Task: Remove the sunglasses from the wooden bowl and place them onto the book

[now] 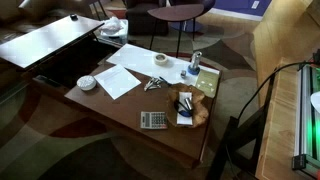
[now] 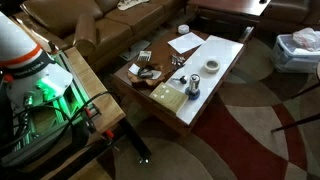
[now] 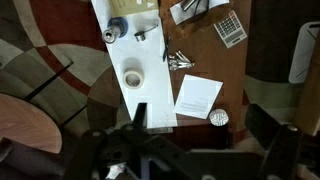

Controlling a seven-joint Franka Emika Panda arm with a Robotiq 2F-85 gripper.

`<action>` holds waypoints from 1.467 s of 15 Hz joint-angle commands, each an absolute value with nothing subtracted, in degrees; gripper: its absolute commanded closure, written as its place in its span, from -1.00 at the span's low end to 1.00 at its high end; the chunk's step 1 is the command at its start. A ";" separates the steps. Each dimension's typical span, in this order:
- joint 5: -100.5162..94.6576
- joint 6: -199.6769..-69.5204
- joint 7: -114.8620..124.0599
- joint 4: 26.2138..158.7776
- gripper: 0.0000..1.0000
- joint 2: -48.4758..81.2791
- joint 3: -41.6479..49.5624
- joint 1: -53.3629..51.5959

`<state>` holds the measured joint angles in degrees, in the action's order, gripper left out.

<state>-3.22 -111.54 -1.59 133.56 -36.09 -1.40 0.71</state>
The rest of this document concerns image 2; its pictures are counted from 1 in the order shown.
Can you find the roll of masking tape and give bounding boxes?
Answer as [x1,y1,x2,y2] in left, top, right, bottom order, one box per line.
[203,59,220,74]

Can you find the white paper sheet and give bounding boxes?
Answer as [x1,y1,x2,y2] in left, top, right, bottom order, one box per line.
[168,32,204,54]

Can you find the olive green book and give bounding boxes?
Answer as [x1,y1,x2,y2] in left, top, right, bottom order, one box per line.
[149,82,188,114]

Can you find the white marble slab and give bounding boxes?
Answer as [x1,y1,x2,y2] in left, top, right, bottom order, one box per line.
[166,35,243,125]

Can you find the small black knob object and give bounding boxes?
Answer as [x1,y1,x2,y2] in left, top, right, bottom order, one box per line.
[171,76,188,84]

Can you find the dark wooden side table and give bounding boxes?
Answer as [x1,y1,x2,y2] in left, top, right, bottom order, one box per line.
[188,0,271,31]

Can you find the wooden coffee table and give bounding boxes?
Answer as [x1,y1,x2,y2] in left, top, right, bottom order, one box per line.
[112,31,245,135]

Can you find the bundle of metal cutlery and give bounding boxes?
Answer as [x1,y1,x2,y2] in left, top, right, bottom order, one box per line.
[171,55,185,66]

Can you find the brown leather sofa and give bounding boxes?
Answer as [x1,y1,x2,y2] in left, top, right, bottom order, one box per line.
[15,0,186,71]

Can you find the white round container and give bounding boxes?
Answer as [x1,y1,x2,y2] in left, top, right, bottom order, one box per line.
[178,24,189,34]

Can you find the small calculator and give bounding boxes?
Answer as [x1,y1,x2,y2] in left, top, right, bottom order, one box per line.
[137,51,152,61]

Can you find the metal cup on blue base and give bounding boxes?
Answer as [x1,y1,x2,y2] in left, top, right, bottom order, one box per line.
[185,74,200,100]

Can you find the black sunglasses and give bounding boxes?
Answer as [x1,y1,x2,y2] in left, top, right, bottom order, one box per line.
[138,68,153,79]

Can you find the grey laptop on floor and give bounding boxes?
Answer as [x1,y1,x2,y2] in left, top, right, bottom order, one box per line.
[120,40,150,61]

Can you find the white plastic bag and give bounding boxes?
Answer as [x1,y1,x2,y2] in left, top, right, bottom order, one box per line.
[293,28,320,52]

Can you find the white paper in bowl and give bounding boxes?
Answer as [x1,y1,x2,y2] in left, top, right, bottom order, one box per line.
[129,64,162,80]

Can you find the white cloth on sofa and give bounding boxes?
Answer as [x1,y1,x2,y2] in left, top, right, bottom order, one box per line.
[117,0,149,11]

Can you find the patterned round rug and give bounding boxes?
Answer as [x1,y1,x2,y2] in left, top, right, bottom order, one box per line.
[98,39,319,180]

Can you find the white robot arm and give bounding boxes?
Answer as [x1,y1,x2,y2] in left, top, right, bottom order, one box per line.
[0,12,73,109]

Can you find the white plastic storage bin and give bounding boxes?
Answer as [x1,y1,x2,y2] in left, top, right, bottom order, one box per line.
[271,34,320,73]

